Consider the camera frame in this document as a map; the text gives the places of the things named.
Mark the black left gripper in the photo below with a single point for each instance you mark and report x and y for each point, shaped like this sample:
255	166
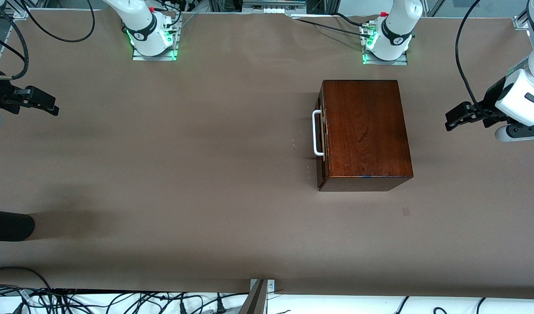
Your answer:
489	101

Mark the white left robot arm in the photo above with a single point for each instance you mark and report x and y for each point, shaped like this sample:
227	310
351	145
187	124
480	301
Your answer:
399	22

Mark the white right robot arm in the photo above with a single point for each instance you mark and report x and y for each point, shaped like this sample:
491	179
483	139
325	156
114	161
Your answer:
140	22

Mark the dark brown wooden cabinet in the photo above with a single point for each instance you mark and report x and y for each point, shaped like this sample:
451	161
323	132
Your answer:
367	131

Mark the black cylinder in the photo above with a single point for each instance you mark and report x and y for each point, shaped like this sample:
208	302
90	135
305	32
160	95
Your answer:
9	224

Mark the brown paper table cover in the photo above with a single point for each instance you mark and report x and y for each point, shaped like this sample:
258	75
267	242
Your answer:
205	174

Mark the silver corner bracket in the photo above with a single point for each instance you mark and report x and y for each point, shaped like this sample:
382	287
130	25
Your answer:
16	14

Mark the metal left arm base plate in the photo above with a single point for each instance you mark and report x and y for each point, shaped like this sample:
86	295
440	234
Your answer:
386	62

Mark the silver aluminium corner rail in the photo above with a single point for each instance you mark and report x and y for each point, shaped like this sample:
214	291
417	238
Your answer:
522	22

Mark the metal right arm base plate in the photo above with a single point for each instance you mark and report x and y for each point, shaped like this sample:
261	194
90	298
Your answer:
153	58

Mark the silver metal frame rail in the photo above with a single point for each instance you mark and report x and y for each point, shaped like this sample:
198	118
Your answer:
273	3

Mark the silver bracket with grey post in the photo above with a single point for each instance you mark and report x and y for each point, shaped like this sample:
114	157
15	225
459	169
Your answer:
256	301

